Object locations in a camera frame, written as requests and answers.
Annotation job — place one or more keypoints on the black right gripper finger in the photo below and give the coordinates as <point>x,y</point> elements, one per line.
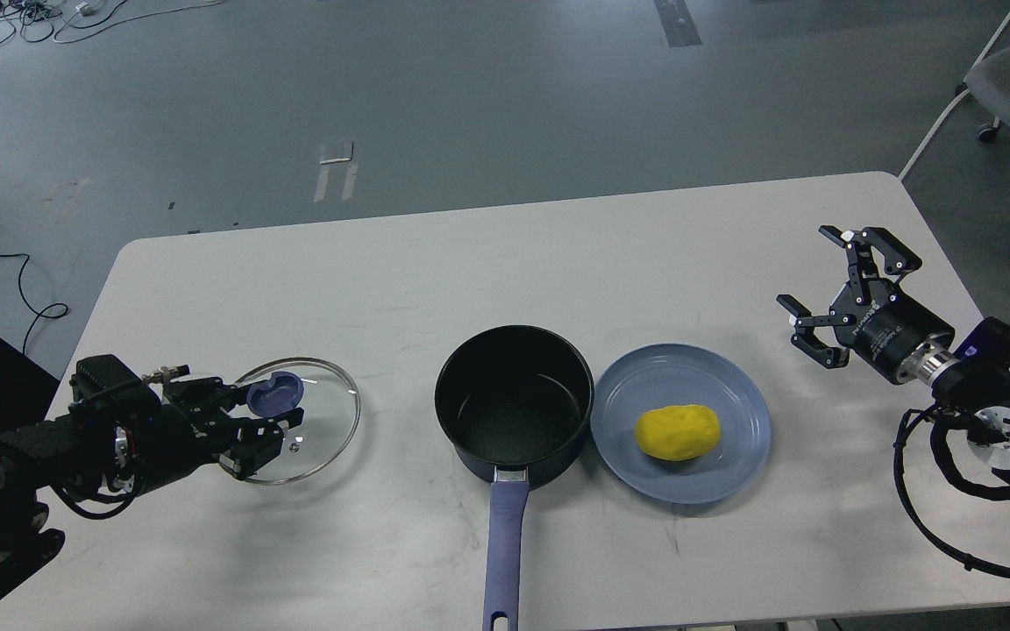
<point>877,261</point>
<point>804,337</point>

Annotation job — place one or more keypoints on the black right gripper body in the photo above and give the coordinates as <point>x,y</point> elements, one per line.
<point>885,327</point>

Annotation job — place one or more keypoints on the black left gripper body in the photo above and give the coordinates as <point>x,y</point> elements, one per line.
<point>165,445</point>

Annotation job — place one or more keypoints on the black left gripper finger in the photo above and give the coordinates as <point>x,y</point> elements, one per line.
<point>205,396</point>
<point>250,443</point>

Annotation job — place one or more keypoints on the glass lid blue knob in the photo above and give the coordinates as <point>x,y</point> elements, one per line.
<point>331,407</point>

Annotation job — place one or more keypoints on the yellow potato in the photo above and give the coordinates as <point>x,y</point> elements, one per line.
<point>677,433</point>

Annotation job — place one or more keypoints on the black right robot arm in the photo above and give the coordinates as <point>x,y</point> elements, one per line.
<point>970,423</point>

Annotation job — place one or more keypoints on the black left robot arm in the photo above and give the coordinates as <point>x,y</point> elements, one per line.
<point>125,435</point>

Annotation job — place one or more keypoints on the blue plate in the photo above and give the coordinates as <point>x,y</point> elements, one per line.
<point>654,376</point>

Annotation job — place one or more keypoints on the black pot blue handle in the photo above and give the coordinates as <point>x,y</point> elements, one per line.
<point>515,403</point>

